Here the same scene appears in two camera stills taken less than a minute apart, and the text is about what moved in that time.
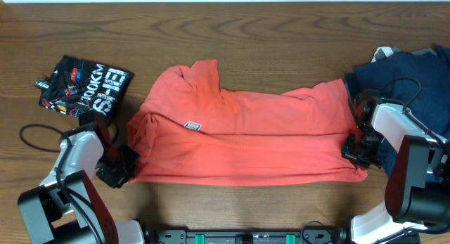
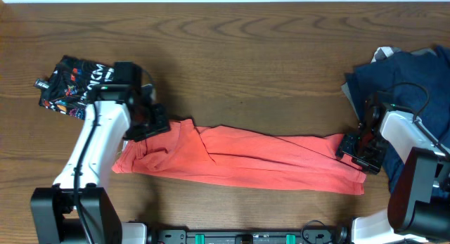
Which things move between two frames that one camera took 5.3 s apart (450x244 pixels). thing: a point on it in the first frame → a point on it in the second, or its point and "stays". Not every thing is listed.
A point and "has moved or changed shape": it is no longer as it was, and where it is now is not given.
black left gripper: [114, 170] → [148, 128]
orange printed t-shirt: [188, 131] has moved or changed shape
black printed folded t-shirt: [76, 86] stays
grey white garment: [383, 52] stays
